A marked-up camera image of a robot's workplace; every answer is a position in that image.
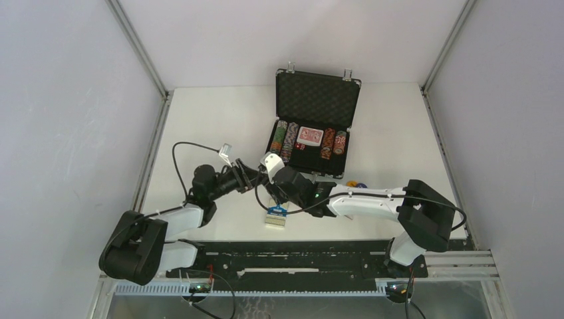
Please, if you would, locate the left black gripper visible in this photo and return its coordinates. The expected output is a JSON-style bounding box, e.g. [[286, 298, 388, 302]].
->
[[208, 159, 269, 201]]

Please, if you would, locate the black poker set case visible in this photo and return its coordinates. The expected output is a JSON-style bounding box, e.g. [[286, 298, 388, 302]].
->
[[265, 64, 362, 179]]

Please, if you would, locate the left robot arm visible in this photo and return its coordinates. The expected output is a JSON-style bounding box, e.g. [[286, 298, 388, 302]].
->
[[98, 161, 267, 285]]

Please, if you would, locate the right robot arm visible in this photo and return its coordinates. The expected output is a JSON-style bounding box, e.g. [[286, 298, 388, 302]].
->
[[259, 153, 462, 276]]

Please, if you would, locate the blue texas holdem card box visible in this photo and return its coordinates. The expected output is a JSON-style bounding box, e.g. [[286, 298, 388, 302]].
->
[[265, 199, 289, 229]]

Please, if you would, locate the green poker chip row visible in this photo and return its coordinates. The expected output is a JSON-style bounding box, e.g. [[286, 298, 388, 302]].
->
[[269, 120, 288, 154]]

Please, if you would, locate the blue tan poker chip row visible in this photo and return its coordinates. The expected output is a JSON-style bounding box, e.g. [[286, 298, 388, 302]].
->
[[279, 122, 299, 163]]

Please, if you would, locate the red playing card deck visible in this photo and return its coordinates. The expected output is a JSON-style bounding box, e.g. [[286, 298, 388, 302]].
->
[[296, 126, 324, 147]]

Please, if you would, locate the orange black poker chip row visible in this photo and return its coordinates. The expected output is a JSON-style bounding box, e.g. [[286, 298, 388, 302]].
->
[[320, 128, 335, 160]]

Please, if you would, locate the red white poker chip row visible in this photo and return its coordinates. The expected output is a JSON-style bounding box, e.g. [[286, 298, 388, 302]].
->
[[333, 131, 347, 155]]

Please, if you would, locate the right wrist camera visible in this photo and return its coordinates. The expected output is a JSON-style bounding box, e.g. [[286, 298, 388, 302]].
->
[[260, 152, 285, 175]]

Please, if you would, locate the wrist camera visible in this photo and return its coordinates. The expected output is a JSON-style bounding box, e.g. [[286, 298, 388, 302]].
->
[[260, 152, 285, 175], [218, 143, 232, 163]]

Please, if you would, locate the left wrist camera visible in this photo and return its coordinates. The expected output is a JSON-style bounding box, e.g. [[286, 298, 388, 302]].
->
[[218, 143, 232, 163]]

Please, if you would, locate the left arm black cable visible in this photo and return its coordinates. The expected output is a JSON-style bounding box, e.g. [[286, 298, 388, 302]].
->
[[98, 142, 221, 265]]

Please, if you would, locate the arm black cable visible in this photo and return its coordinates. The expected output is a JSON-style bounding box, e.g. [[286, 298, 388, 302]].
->
[[98, 142, 221, 265], [254, 180, 467, 233]]

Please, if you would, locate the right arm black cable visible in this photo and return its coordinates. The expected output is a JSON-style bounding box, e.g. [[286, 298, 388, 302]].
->
[[254, 180, 467, 233]]

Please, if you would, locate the white cable duct strip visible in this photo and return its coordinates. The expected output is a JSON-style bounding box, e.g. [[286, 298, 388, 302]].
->
[[113, 281, 388, 296]]

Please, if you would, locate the aluminium frame rail front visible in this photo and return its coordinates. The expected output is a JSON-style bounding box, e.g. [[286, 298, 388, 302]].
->
[[99, 251, 501, 282]]

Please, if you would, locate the left aluminium frame post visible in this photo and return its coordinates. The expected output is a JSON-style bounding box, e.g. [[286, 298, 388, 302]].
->
[[105, 0, 170, 100]]

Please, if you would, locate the aluminium frame post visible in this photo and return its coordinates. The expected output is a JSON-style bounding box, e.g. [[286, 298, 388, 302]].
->
[[421, 0, 478, 96], [105, 0, 170, 100]]

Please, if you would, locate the right aluminium frame post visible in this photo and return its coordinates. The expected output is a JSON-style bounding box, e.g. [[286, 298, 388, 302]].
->
[[421, 0, 478, 96]]

